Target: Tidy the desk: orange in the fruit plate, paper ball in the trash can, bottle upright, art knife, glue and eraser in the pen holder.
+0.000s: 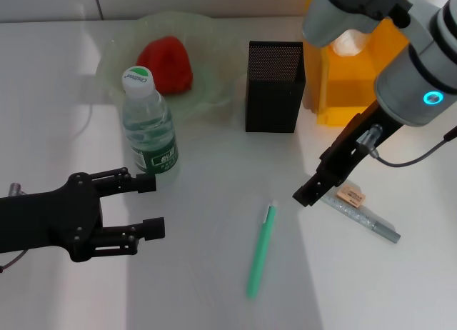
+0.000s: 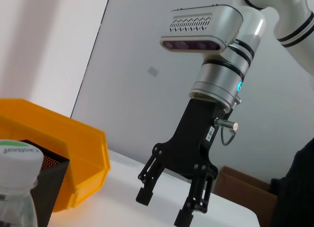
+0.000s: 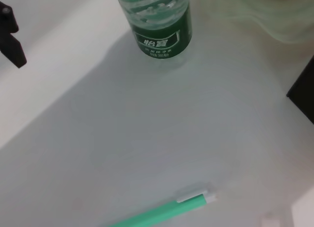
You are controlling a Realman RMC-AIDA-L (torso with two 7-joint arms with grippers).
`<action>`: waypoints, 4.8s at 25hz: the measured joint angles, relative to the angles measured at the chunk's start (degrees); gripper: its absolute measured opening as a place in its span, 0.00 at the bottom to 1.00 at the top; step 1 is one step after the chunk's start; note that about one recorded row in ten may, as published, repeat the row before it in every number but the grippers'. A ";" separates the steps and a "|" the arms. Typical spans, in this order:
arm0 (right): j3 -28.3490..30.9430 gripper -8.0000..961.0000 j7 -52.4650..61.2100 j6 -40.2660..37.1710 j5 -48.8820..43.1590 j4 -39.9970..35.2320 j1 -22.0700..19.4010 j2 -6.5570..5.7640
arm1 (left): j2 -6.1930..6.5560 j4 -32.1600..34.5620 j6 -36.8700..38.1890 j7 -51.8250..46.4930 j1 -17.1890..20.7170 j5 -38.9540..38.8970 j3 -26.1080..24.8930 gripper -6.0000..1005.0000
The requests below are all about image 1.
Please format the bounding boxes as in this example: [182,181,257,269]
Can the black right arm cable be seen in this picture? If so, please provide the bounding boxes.
[356,124,457,167]

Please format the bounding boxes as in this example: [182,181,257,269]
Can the white paper ball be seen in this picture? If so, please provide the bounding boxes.
[330,28,372,58]

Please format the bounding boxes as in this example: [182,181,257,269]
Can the orange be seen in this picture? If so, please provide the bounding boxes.
[136,36,194,96]

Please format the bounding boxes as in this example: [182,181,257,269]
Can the white eraser tan sleeve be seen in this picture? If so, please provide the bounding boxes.
[335,179,368,206]

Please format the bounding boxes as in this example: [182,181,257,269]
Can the black mesh pen holder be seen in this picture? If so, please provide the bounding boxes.
[244,40,307,134]

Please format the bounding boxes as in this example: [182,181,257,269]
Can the silver glitter pen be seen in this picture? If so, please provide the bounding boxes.
[319,194,401,244]

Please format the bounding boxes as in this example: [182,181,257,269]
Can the green glass fruit plate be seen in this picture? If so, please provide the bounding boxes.
[95,10,247,123]

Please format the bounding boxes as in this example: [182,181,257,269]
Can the yellow plastic bin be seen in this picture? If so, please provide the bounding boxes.
[303,0,411,126]

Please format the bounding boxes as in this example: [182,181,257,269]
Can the mint green pen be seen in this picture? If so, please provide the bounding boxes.
[245,200,278,299]

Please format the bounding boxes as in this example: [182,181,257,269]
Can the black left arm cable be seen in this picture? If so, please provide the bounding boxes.
[0,249,30,274]

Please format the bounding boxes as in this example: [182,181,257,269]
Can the clear water bottle green label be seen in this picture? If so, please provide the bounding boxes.
[121,65,181,183]

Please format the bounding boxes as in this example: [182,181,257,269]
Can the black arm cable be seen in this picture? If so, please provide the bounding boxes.
[0,249,30,274]
[356,124,457,167]

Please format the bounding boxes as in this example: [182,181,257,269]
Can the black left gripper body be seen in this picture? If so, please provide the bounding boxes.
[0,171,105,264]

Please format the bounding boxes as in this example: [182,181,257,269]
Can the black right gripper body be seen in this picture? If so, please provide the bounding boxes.
[315,99,401,189]

